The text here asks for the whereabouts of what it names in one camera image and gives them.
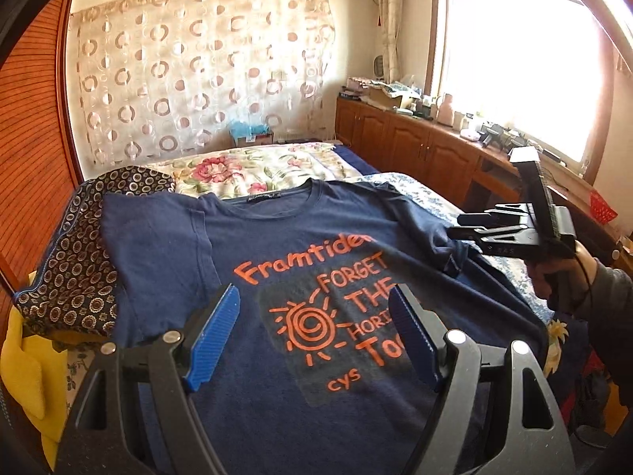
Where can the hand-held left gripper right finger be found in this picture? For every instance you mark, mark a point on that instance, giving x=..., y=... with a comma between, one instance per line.
x=413, y=336

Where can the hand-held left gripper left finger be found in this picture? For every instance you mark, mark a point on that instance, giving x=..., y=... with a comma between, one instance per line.
x=217, y=336

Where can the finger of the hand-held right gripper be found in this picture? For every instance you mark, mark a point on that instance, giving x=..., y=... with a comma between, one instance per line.
x=494, y=219
x=487, y=236

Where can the navy printed t-shirt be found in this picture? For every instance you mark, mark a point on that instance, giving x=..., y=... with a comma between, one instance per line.
x=277, y=237

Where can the person's right forearm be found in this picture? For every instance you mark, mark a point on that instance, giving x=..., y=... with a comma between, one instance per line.
x=613, y=297

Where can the person's right hand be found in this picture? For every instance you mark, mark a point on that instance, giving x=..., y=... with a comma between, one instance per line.
x=578, y=277

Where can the red plastic basket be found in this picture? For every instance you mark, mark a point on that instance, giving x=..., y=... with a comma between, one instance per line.
x=602, y=207

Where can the black device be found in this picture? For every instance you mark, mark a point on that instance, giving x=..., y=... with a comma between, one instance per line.
x=512, y=141
x=488, y=136

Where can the white jar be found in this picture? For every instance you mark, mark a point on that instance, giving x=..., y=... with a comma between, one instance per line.
x=460, y=119

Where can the wooden cabinet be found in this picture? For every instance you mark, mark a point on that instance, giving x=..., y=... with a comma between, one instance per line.
x=410, y=143

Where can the pink bottle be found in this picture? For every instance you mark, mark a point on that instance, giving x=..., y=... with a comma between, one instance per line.
x=446, y=111

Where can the cardboard box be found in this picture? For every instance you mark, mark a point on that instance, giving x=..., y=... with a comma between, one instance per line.
x=383, y=99

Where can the bed with floral sheet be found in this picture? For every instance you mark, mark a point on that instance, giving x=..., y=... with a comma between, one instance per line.
x=237, y=170

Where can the bright window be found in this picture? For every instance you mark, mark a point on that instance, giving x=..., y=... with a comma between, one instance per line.
x=519, y=49

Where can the small white fan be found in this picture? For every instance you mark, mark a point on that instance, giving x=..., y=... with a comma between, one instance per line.
x=380, y=67

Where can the yellow cloth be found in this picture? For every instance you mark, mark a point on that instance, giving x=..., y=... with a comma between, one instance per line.
x=24, y=376

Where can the blue tissue box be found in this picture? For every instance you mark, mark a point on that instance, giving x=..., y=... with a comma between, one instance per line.
x=249, y=132

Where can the beige drape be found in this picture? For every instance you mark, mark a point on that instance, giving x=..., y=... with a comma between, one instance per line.
x=388, y=20

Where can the wooden slatted door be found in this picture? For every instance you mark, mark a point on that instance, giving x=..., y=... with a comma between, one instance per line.
x=34, y=158

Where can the sheer circle-patterned curtain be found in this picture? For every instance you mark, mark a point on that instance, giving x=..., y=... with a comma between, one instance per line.
x=198, y=69

